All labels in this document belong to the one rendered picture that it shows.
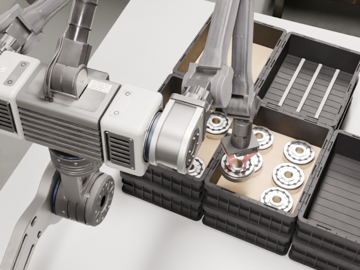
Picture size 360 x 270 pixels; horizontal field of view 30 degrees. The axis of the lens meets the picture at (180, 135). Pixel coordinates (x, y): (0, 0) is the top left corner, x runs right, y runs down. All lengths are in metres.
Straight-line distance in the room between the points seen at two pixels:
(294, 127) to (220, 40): 0.75
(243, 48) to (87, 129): 0.55
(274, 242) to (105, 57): 1.10
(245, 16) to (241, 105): 0.24
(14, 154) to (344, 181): 1.76
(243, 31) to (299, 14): 2.39
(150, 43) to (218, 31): 1.23
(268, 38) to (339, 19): 1.62
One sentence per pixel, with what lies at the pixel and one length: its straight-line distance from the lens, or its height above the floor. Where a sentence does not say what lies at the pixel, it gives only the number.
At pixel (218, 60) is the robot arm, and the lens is 1.60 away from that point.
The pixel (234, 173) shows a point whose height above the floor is 0.97.
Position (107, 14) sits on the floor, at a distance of 4.11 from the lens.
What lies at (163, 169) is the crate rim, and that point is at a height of 0.92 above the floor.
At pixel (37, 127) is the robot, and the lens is 1.54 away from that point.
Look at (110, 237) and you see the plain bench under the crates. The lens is 2.22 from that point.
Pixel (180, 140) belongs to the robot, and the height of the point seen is 1.50.
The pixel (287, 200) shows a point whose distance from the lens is 2.13.
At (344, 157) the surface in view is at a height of 0.83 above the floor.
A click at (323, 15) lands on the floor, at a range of 4.21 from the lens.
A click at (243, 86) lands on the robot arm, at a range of 1.82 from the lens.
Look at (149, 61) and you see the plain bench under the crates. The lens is 2.75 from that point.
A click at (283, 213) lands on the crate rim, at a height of 0.93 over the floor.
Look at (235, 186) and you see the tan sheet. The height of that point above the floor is 0.83.
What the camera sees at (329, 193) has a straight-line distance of 2.21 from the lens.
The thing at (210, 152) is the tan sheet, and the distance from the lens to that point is 2.25.
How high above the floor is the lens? 2.56
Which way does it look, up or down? 49 degrees down
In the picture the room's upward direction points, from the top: 1 degrees clockwise
